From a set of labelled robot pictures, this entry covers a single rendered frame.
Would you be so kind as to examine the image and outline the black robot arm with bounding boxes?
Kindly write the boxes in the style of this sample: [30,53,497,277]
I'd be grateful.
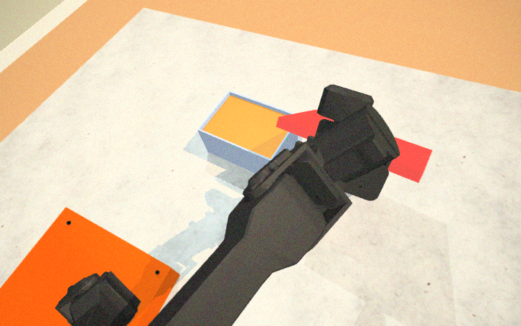
[55,104,400,326]

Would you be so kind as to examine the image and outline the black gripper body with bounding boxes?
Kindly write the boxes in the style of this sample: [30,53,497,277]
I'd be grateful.
[306,85,374,213]

